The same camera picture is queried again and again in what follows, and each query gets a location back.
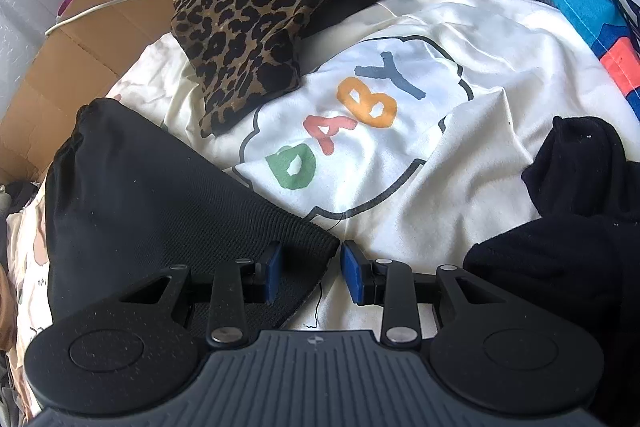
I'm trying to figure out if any leopard print garment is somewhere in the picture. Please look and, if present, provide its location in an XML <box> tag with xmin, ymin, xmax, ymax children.
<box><xmin>171</xmin><ymin>0</ymin><xmax>379</xmax><ymax>140</ymax></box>

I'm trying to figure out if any brown cardboard sheet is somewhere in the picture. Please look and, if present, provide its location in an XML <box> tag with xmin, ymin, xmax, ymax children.
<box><xmin>0</xmin><ymin>0</ymin><xmax>182</xmax><ymax>186</ymax></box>

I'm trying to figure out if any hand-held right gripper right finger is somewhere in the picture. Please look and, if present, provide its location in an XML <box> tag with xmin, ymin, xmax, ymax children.
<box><xmin>340</xmin><ymin>241</ymin><xmax>501</xmax><ymax>348</ymax></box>

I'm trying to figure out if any black fleece cloth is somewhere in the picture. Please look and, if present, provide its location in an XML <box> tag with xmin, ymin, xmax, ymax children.
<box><xmin>464</xmin><ymin>116</ymin><xmax>640</xmax><ymax>427</ymax></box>

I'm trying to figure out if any white power cable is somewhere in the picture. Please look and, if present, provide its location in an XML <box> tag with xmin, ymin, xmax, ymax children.
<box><xmin>45</xmin><ymin>0</ymin><xmax>177</xmax><ymax>38</ymax></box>

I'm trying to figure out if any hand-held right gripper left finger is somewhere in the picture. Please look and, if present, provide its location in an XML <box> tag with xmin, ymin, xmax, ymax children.
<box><xmin>120</xmin><ymin>241</ymin><xmax>282</xmax><ymax>349</ymax></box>

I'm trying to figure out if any plastic wrapped grey mattress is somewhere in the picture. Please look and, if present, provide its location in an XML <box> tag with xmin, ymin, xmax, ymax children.
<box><xmin>0</xmin><ymin>0</ymin><xmax>77</xmax><ymax>98</ymax></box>

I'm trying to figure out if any black shorts bear print trim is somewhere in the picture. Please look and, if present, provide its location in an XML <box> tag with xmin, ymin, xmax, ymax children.
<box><xmin>45</xmin><ymin>98</ymin><xmax>342</xmax><ymax>334</ymax></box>

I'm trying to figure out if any cream printed bedsheet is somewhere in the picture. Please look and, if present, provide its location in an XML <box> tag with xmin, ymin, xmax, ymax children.
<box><xmin>0</xmin><ymin>0</ymin><xmax>640</xmax><ymax>339</ymax></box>

